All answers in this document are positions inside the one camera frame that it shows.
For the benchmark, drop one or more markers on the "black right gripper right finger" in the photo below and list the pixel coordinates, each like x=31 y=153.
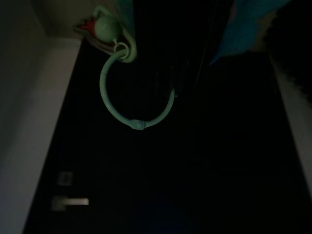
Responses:
x=297 y=36

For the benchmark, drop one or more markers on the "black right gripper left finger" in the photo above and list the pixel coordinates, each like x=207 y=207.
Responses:
x=170 y=36

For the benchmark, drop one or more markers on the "black door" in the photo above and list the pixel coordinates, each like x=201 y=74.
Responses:
x=170 y=170

